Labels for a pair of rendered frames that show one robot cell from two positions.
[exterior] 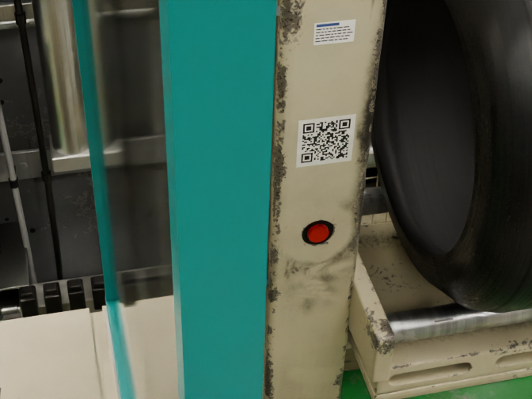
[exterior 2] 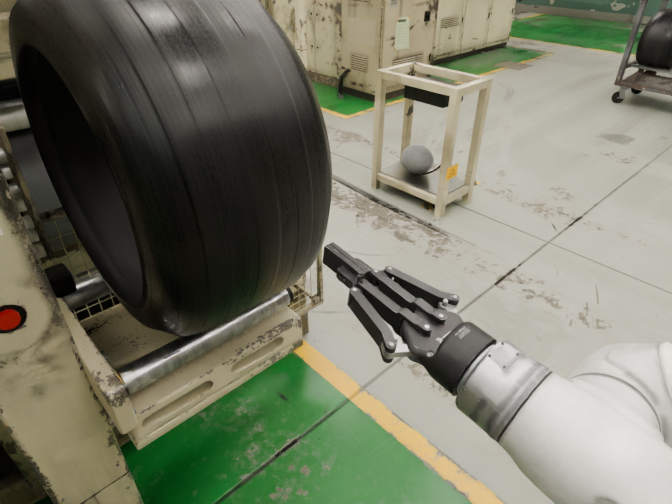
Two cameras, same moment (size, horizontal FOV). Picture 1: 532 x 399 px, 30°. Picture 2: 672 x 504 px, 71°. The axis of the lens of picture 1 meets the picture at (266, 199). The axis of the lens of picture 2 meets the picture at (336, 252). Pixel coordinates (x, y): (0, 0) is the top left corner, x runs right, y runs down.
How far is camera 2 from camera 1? 0.65 m
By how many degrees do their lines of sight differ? 24
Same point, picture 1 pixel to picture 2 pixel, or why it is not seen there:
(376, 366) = (119, 420)
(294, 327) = (36, 416)
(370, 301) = (95, 364)
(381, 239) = (124, 314)
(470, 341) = (204, 363)
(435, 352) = (177, 384)
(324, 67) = not seen: outside the picture
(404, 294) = (150, 347)
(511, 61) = (105, 70)
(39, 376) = not seen: outside the picture
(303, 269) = (12, 360)
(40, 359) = not seen: outside the picture
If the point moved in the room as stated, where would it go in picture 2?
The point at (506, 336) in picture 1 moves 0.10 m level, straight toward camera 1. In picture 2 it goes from (232, 347) to (230, 390)
